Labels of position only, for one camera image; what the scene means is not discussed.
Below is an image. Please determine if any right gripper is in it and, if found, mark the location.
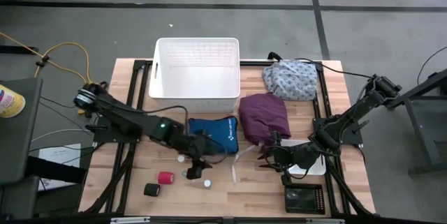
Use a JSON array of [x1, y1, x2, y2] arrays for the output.
[[257, 139, 322, 174]]

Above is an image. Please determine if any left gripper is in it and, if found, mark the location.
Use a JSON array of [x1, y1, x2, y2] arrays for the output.
[[174, 129, 226, 180]]

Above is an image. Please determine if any red bandage roll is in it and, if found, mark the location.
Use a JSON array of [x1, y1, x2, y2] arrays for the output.
[[157, 171, 175, 186]]

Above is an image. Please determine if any purple garment with white strap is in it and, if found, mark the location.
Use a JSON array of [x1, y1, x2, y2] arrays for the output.
[[231, 92, 292, 185]]

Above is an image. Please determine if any black bandage roll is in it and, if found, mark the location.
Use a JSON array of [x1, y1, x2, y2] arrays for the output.
[[143, 183, 161, 197]]

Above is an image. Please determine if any blue first aid pouch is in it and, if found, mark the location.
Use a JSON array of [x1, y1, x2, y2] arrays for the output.
[[187, 115, 240, 156]]

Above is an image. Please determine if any small white plastic bin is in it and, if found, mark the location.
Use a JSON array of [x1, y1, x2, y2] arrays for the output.
[[275, 139, 327, 177]]

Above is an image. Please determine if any black mesh tray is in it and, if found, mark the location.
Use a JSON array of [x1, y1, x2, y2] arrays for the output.
[[283, 183, 326, 215]]

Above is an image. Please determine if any grey patterned cloth gown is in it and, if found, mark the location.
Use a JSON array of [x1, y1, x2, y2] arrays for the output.
[[262, 59, 318, 102]]

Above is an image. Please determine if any white perforated plastic basket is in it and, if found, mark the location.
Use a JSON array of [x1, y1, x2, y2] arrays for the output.
[[148, 37, 242, 114]]

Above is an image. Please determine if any white paper sheet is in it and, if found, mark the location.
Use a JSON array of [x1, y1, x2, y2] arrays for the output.
[[37, 142, 82, 192]]

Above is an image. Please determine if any black metal stand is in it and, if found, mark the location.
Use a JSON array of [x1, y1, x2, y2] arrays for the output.
[[385, 68, 447, 176]]

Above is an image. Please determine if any dark grey side table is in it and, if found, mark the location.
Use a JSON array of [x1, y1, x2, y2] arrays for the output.
[[0, 77, 88, 220]]

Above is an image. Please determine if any yellow white canister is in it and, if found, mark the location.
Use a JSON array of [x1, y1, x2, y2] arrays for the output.
[[0, 84, 27, 119]]

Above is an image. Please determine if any black metal floor bar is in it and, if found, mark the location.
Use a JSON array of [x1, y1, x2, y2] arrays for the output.
[[0, 45, 39, 55]]

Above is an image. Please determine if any black aluminium table frame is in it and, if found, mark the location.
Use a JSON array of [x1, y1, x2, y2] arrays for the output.
[[78, 59, 376, 218]]

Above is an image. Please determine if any white floor cable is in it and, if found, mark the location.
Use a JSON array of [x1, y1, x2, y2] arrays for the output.
[[30, 128, 96, 144]]

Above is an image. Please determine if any yellow extension cable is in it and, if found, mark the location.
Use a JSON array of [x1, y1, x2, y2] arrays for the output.
[[0, 31, 94, 117]]

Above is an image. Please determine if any black floor cable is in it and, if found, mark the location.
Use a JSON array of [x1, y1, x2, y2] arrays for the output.
[[417, 46, 447, 85]]

